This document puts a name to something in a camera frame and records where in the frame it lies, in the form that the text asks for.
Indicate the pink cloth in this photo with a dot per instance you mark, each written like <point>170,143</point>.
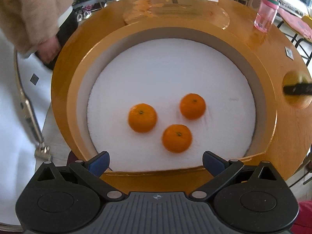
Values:
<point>296,23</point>

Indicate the maroon banquet chair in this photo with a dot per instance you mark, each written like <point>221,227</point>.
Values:
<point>42,150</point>

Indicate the orange tangerine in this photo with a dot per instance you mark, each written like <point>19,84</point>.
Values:
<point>177,138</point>
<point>142,118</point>
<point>192,106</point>

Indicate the gold gift box lid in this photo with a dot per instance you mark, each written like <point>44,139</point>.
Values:
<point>185,9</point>

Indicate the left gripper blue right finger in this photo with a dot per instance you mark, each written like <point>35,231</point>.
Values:
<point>213,163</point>

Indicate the person in beige fleece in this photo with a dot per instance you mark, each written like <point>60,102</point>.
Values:
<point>40,27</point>

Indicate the pink water bottle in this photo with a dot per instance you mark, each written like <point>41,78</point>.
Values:
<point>266,14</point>

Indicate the small silver card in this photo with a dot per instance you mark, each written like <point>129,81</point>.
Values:
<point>289,53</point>

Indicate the yellow-green apple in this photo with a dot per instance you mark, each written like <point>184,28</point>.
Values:
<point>292,78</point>

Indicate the gold semicircular gift box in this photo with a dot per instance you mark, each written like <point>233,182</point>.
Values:
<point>158,63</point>

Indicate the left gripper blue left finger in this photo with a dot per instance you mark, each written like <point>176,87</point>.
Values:
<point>98,164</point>

